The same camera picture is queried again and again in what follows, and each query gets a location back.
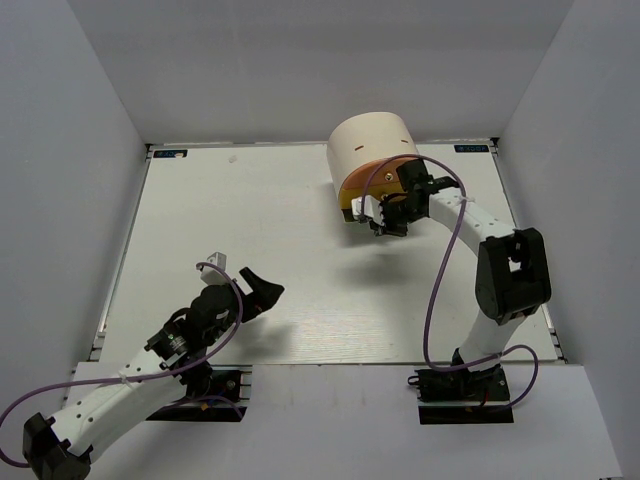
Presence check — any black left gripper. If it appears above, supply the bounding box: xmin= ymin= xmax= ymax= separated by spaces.
xmin=206 ymin=267 xmax=284 ymax=345

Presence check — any cream round drawer cabinet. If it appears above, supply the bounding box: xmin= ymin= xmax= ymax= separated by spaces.
xmin=326 ymin=112 xmax=418 ymax=223

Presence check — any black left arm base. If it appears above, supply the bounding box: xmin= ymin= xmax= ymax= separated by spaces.
xmin=147 ymin=366 xmax=253 ymax=423

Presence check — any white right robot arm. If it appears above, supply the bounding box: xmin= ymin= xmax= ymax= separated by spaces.
xmin=351 ymin=155 xmax=551 ymax=399

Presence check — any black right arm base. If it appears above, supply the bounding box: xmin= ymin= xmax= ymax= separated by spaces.
xmin=407 ymin=365 xmax=514 ymax=425

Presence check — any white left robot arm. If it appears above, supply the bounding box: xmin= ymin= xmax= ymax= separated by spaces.
xmin=22 ymin=256 xmax=285 ymax=479

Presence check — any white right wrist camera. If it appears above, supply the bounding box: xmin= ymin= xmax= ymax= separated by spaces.
xmin=351 ymin=195 xmax=383 ymax=225

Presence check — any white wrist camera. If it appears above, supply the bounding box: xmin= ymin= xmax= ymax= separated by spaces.
xmin=195 ymin=251 xmax=231 ymax=286
xmin=351 ymin=195 xmax=383 ymax=225

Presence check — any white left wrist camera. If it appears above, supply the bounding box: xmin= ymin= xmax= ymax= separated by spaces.
xmin=195 ymin=251 xmax=231 ymax=286

